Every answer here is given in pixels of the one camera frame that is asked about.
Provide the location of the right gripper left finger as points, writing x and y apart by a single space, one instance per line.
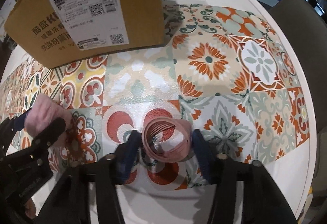
68 202

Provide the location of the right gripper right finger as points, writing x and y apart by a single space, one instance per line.
263 201

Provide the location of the light pink fluffy hat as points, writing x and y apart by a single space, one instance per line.
43 113

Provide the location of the pink hair band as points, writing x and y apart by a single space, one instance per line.
166 139

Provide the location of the brown cardboard box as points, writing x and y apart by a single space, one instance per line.
57 32

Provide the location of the person's left hand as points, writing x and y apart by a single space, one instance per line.
30 209

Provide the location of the patterned tile tablecloth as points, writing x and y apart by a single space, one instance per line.
226 67

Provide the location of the grey chair right side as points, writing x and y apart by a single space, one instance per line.
306 32

